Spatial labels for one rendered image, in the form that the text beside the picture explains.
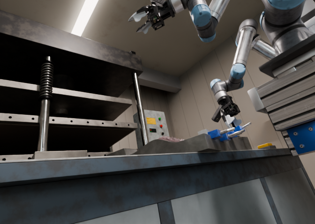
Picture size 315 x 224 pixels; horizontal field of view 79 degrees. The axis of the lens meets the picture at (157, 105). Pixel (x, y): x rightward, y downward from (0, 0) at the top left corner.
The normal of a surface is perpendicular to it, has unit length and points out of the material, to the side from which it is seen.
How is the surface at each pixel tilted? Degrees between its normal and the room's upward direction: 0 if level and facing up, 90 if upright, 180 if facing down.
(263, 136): 90
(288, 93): 90
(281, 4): 146
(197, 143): 90
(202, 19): 180
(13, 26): 90
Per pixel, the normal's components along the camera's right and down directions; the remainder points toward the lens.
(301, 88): -0.78, -0.12
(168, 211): 0.59, -0.44
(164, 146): -0.58, -0.24
